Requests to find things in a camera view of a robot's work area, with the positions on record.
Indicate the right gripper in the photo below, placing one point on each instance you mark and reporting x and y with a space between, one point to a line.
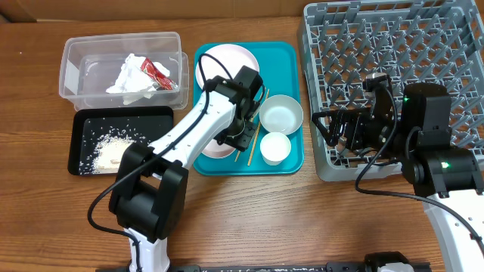
357 121

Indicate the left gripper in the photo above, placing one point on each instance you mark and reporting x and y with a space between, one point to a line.
243 141

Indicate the pink bowl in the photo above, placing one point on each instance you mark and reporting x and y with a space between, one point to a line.
217 151

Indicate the white cup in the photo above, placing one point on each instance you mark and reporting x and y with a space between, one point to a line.
275 147

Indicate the grey bowl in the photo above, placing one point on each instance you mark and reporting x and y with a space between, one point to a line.
281 113

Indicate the red strawberry wrapper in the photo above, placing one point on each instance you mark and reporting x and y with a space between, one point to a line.
162 81

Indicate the white napkin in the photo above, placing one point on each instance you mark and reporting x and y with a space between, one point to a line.
133 83

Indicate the pile of rice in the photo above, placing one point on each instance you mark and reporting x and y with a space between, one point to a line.
102 147

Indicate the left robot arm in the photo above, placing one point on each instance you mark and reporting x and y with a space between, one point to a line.
149 194

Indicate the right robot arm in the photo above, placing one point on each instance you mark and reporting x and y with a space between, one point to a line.
447 180

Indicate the wooden chopstick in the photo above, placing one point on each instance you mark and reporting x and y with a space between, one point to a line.
256 135
261 102

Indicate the teal serving tray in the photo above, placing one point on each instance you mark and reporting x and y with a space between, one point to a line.
278 68

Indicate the clear plastic bin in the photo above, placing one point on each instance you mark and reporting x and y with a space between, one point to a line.
91 64

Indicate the grey dish rack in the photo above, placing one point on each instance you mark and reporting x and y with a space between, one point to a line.
411 41

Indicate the black tray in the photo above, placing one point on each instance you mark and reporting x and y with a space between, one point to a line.
153 121

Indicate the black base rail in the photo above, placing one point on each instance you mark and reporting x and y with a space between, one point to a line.
374 262

